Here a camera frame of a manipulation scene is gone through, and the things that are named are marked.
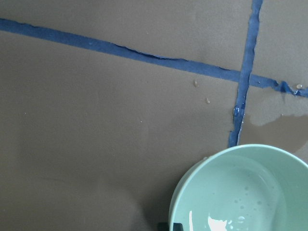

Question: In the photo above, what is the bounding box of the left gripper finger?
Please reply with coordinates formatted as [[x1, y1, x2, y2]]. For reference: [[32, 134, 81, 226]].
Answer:
[[157, 222, 183, 231]]

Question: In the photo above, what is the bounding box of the mint green bowl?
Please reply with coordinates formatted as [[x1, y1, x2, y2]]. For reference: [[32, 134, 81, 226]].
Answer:
[[168, 144, 308, 231]]

